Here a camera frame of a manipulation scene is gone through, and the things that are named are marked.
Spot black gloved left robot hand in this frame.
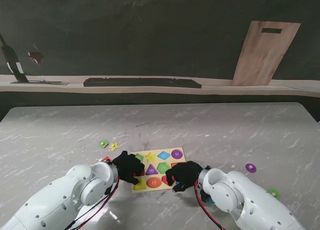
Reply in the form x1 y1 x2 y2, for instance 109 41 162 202
112 150 146 186

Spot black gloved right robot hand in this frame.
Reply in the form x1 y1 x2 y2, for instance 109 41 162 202
165 160 204 194

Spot yellow wooden puzzle board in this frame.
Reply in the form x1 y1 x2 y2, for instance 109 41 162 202
129 147 189 194

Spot purple circle puzzle piece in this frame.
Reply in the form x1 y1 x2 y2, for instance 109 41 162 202
244 163 258 174

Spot green hexagon puzzle piece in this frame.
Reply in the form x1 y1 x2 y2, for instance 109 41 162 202
266 188 281 199

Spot flat wooden coaster board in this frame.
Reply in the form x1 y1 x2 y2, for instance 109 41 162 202
9 80 70 87

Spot wooden cutting board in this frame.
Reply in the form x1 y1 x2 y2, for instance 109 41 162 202
230 20 302 87

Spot black long tray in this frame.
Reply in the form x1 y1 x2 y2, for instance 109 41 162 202
83 76 203 89

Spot light wooden shelf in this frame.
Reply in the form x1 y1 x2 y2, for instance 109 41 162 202
0 74 320 99

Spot red wine glass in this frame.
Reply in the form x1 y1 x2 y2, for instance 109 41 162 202
26 51 47 82

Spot dark wine bottle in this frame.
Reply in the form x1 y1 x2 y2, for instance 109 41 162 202
0 32 30 84

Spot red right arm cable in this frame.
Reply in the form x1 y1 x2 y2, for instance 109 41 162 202
194 179 226 230

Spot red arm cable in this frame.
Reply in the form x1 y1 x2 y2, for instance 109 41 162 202
194 179 226 230
65 178 121 230

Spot red left arm cable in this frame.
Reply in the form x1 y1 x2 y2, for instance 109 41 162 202
65 178 121 230

